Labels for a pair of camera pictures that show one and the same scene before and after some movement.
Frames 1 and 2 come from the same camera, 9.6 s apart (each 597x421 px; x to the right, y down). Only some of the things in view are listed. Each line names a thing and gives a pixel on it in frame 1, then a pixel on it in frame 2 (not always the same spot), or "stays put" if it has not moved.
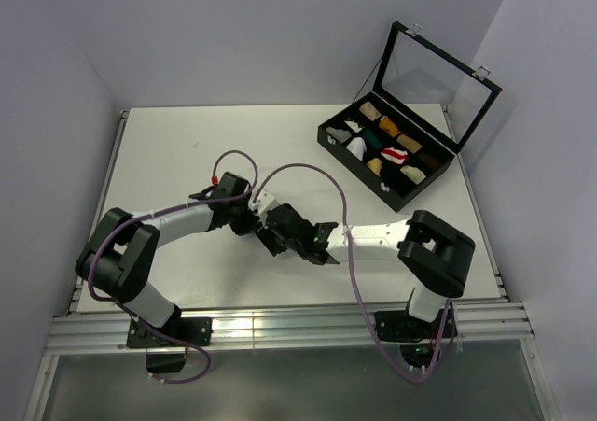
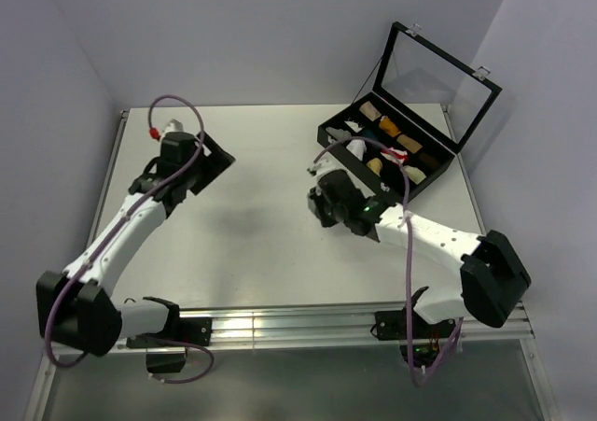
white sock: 357,147 stays put
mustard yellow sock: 376,165 stays put
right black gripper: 265,235 to 318,197
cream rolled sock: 414,174 stays put
